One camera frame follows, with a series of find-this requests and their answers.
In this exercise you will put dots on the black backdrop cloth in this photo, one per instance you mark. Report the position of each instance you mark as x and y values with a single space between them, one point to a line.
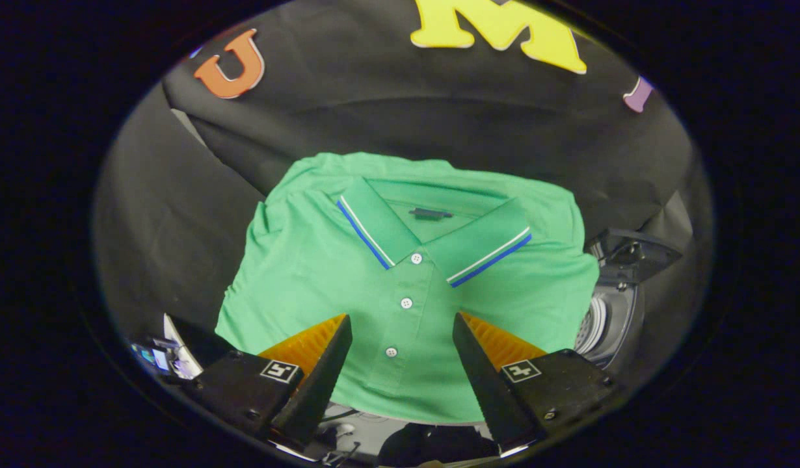
387 110

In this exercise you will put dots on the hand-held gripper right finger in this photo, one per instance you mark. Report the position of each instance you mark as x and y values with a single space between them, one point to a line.
481 383

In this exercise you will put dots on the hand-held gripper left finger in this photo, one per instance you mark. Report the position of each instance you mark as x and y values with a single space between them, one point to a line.
319 383

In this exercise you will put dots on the green polo shirt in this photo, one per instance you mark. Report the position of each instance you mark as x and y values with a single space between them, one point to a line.
309 273

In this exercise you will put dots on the grey washing machine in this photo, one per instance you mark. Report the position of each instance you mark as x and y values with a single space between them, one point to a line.
618 318

